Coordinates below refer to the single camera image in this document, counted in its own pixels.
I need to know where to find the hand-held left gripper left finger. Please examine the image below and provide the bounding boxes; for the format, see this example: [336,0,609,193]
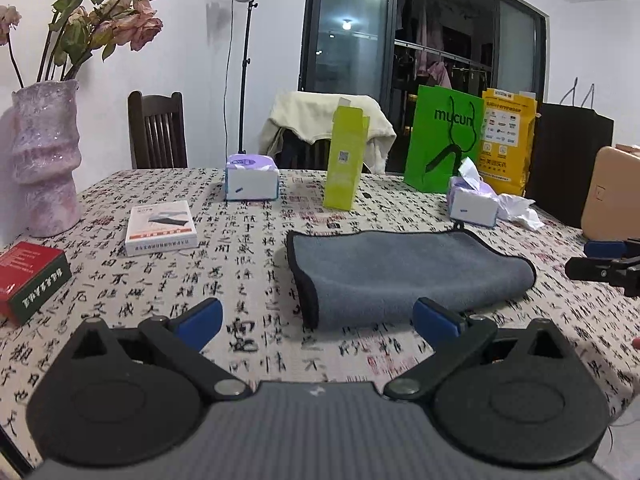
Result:
[64,297,252,402]

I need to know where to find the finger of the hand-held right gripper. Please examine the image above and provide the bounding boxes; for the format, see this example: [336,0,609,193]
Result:
[565,257,626,282]
[584,240,640,260]

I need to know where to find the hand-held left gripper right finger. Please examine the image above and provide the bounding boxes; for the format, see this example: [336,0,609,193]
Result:
[382,297,577,402]

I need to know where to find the grey towel with black trim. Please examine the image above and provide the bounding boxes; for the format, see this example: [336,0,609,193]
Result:
[286,228,537,331]

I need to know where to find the beige case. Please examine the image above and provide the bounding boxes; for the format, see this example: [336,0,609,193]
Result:
[580,144,640,242]

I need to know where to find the crumpled white tissue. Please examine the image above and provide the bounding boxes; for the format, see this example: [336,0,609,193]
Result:
[497,192,545,231]

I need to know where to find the black paper bag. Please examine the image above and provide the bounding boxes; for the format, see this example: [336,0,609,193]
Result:
[524,77,615,229]

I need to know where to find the white flat product box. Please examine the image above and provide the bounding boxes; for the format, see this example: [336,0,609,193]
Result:
[124,200,197,257]

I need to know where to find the purple white tissue pack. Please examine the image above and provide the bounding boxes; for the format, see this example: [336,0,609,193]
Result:
[224,154,280,202]
[448,157,500,227]

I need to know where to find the yellow paper bag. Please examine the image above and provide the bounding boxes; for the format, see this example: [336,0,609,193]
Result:
[480,88,539,198]

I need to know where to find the red and green box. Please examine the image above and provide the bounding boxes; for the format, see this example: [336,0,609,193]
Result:
[0,240,72,326]

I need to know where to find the green paper bag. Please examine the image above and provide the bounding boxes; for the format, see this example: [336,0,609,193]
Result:
[403,85,485,194]

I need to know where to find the yellow-green tall carton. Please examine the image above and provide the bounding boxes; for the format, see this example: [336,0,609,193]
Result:
[322,97,372,211]

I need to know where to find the dark wooden chair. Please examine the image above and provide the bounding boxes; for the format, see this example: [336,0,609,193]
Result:
[127,90,189,170]

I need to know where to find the dark chair under cloth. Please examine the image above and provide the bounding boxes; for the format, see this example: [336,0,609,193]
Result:
[274,127,372,174]

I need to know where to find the pink textured vase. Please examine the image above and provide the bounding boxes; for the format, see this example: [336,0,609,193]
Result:
[11,79,84,239]

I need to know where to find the cream cloth over chair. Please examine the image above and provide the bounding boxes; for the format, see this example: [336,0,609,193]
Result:
[258,91,397,174]

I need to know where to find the hanging clothes behind glass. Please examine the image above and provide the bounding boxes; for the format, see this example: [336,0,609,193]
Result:
[399,0,453,88]

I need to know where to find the dark framed glass door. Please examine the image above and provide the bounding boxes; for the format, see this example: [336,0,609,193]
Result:
[299,0,549,177]

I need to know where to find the dried pink roses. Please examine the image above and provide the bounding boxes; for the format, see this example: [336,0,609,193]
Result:
[0,0,184,89]

